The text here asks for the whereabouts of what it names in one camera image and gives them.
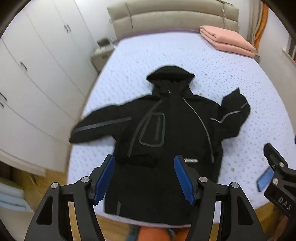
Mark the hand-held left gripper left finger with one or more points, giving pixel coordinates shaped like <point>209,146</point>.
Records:
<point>106,177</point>

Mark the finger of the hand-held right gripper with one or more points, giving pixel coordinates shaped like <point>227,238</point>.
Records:
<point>264,179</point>
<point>272,154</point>

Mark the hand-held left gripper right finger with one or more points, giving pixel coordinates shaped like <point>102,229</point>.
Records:
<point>183,178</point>

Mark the black hooded jacket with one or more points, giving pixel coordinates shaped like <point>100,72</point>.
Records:
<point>175,129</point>

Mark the person's orange shorts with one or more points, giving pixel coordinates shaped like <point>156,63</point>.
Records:
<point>157,234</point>

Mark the stack of folded pale towels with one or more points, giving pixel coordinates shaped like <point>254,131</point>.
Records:
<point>12,197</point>

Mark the bed with white dotted sheet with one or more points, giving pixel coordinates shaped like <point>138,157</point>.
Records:
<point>215,69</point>

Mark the window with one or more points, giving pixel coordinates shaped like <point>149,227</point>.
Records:
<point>290,49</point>

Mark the small bedside table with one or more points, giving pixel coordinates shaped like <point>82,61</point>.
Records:
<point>101,55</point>

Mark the folded pink blanket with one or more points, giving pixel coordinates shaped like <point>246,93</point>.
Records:
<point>227,39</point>

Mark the orange curtain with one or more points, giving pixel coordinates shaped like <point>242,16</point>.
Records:
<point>259,30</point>

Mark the white wardrobe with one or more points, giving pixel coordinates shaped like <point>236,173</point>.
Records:
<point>39,69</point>

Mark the beige padded headboard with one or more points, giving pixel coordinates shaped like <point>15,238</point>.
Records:
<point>175,18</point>

